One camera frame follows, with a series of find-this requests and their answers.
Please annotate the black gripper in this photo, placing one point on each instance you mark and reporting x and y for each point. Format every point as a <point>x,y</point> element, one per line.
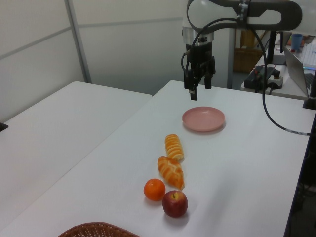
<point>200,53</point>

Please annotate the ridged striped bread roll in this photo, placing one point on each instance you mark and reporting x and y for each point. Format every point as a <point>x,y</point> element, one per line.
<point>174,148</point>

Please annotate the braided bread loaf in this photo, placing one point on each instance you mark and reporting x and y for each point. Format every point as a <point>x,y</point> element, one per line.
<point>170,172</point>

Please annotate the orange fruit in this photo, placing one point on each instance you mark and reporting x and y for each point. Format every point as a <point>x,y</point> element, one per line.
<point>154,189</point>

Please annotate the red apple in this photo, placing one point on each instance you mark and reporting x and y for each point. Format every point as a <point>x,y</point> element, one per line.
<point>174,204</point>

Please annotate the pink plate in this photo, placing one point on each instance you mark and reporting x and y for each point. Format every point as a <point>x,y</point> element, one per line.
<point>203,119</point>

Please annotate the brown woven basket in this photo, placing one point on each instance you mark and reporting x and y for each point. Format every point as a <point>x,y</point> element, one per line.
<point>98,230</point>

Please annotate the cardboard box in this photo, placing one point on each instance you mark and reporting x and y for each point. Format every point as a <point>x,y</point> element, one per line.
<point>247,60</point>

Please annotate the black electronics box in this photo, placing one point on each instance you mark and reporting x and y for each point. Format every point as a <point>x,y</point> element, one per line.
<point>254,76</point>

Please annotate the tall cardboard sheet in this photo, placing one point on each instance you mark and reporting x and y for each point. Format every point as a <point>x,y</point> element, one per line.
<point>248,38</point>

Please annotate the emergency stop button box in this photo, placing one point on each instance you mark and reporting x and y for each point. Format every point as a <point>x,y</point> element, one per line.
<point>276,80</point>

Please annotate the black monitor stand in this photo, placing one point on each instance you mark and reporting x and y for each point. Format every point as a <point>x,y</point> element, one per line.
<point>272,47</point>

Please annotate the black monitor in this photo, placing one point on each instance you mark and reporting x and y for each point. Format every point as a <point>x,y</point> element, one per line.
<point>284,40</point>

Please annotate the grey laptop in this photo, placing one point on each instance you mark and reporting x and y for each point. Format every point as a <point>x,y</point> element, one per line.
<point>295,69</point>

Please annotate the blue cup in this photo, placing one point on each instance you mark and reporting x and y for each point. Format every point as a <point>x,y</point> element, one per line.
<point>297,42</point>

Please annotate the white ribbed rack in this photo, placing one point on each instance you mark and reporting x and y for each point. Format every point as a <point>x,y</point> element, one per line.
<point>309,55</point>

